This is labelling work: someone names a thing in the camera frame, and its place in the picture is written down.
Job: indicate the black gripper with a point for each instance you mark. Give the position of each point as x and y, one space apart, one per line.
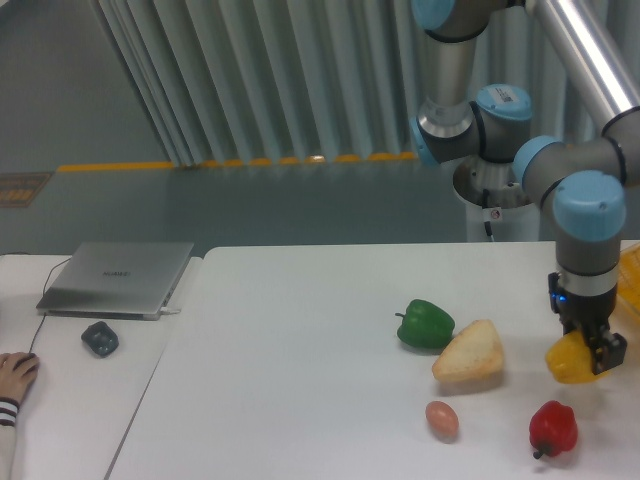
589 316

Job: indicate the yellow bell pepper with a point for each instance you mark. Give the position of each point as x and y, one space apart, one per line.
569 362

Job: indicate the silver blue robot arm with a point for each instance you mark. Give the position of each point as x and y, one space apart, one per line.
580 189

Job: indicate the striped sleeve forearm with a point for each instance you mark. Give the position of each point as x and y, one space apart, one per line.
9 412

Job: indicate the red bell pepper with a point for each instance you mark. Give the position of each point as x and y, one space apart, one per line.
553 430

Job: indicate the green bell pepper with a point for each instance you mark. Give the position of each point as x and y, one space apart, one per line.
424 325

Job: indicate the person's hand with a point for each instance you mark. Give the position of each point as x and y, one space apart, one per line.
14 382

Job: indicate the yellow plastic basket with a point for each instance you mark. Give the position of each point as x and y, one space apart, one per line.
629 281

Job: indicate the bread slice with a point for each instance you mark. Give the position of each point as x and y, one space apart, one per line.
475 353

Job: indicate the brown egg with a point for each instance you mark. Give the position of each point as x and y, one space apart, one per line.
442 419

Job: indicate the white usb dongle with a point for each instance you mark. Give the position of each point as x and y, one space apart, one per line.
168 311

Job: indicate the silver closed laptop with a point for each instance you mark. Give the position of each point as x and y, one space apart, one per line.
117 280

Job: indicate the small black plastic tray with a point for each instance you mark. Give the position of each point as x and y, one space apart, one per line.
101 339

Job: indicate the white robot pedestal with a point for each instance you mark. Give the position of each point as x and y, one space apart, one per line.
496 206

